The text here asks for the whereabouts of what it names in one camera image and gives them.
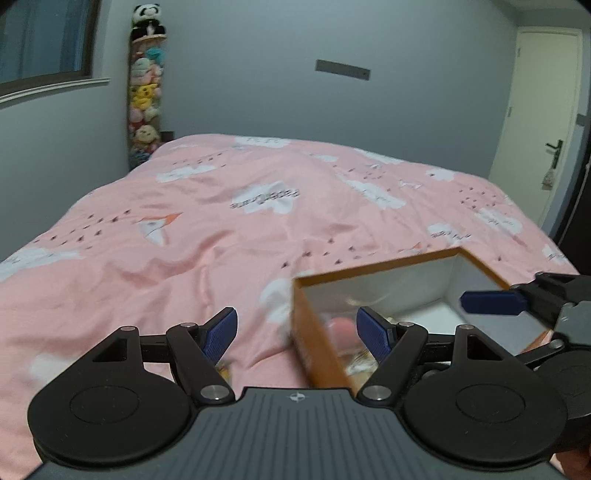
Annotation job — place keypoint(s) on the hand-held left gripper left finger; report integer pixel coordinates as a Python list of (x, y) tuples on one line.
[(221, 334)]

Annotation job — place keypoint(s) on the white door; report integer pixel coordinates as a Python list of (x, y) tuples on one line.
[(531, 115)]

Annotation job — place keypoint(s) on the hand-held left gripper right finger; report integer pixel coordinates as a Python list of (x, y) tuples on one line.
[(373, 339)]

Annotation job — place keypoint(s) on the orange cardboard box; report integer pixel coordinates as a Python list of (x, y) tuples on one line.
[(318, 341)]

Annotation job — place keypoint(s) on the panda plush toy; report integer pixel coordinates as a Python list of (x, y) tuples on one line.
[(147, 21)]

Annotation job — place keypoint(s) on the clear case with pink sponge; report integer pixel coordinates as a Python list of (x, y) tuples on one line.
[(341, 330)]

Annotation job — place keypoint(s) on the grey wall socket strip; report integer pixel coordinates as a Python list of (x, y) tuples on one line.
[(342, 70)]

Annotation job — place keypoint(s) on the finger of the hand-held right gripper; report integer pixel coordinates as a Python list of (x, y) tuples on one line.
[(494, 302)]

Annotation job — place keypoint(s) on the hanging column of plush toys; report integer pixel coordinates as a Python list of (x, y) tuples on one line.
[(145, 101)]

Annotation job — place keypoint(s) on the dark bedside table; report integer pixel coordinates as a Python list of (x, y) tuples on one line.
[(167, 137)]

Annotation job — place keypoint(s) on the pink cloud print duvet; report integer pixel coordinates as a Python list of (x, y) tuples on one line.
[(184, 258)]

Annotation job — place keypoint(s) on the window with dark frame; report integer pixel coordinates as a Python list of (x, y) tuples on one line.
[(41, 41)]

